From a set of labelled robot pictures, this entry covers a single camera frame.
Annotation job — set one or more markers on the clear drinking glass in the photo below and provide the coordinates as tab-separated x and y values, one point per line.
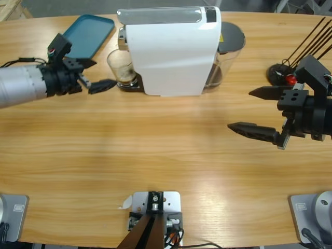
122	70

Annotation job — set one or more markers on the dark camera post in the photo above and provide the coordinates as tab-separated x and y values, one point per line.
147	233

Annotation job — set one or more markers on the grey coffee machine lid lever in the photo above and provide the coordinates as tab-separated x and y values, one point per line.
160	15

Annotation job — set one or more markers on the clear water tank black lid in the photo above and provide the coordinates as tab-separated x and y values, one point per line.
230	36

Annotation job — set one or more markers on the white mount plate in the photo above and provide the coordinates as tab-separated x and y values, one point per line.
171	202

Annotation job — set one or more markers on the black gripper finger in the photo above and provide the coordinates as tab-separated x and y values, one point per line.
254	131
102	86
280	96
77	64

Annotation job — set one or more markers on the grey metal frame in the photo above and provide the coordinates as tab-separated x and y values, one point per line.
319	5

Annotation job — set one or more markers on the black bolted bracket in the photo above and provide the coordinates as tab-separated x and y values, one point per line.
177	216

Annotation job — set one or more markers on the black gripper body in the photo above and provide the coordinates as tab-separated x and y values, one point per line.
308	119
59	80

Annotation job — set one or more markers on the white capsule coffee machine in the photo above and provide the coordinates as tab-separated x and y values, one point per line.
168	57

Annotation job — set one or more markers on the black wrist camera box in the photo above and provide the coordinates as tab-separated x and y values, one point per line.
59	46
313	71

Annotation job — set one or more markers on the teal plastic tray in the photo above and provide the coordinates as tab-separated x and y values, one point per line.
88	33

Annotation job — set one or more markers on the red coffee capsule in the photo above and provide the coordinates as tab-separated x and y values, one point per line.
291	78

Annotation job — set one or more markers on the black capsule holder with rods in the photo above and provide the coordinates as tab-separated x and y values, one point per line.
275	74

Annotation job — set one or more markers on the white paper tag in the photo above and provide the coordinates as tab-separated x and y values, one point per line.
126	203

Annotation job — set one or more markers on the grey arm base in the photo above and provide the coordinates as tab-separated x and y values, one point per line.
18	207
301	207

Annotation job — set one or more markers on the orange connector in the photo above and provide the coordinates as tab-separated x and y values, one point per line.
173	237

